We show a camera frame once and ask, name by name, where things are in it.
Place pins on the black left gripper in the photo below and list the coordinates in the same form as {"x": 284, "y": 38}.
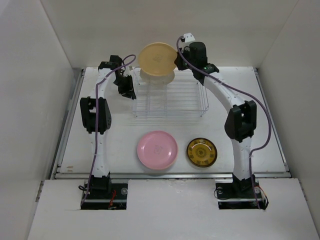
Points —
{"x": 127, "y": 92}

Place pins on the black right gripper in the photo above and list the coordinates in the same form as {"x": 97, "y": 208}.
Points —
{"x": 177, "y": 62}

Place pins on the orange plate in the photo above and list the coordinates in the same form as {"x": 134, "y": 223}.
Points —
{"x": 157, "y": 59}

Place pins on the white wire dish rack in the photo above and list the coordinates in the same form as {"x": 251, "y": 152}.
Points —
{"x": 184, "y": 96}

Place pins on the pink plate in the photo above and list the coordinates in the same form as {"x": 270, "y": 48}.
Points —
{"x": 154, "y": 143}

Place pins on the yellow patterned dark plate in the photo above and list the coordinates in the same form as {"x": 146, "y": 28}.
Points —
{"x": 202, "y": 152}

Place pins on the pale yellow plate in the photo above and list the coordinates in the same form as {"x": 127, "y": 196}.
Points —
{"x": 163, "y": 160}

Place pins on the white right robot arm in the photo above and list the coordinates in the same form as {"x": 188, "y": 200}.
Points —
{"x": 241, "y": 121}

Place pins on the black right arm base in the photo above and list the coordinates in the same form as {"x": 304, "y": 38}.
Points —
{"x": 229, "y": 198}

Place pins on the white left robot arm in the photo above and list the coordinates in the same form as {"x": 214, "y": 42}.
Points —
{"x": 95, "y": 112}

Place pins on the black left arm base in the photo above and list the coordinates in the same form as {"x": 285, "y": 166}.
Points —
{"x": 103, "y": 194}

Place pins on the cream plate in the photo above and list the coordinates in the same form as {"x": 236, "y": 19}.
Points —
{"x": 156, "y": 80}

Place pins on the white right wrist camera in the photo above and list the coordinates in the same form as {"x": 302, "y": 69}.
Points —
{"x": 187, "y": 38}

